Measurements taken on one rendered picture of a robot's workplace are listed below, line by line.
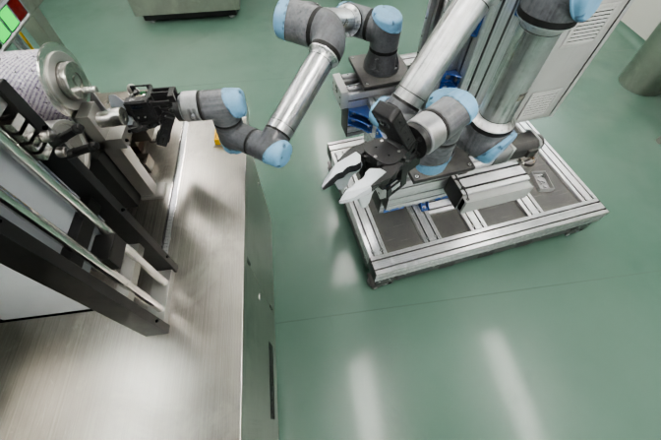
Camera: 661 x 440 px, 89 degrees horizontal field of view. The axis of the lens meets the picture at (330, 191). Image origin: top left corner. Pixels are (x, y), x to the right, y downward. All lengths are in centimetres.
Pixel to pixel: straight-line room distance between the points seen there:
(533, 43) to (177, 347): 98
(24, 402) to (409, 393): 131
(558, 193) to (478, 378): 104
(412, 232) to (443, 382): 67
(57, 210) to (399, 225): 141
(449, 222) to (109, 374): 147
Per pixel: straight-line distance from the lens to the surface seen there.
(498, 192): 130
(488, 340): 186
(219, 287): 87
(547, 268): 215
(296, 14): 107
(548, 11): 82
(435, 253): 167
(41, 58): 86
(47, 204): 62
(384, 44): 142
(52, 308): 98
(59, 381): 96
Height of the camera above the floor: 168
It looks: 55 degrees down
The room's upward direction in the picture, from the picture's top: straight up
